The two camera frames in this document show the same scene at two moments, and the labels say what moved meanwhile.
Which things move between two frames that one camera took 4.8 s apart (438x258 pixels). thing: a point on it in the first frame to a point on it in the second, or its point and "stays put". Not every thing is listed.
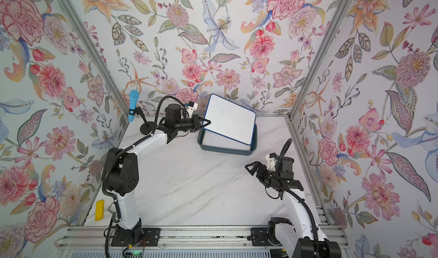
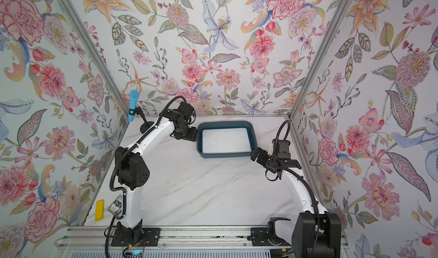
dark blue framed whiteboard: x=230 y=120 to x=225 y=140
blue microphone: x=134 y=96 stays put
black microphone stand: x=146 y=128 stays put
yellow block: x=99 y=210 stays put
